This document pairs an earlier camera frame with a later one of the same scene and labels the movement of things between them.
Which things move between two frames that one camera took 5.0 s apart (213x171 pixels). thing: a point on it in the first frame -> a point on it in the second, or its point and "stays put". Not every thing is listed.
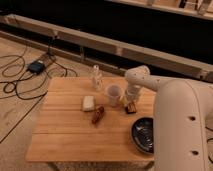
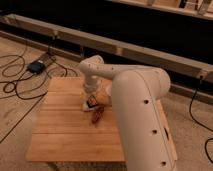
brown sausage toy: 97,114 stays put
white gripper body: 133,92 -> 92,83
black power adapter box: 36,67 stays put
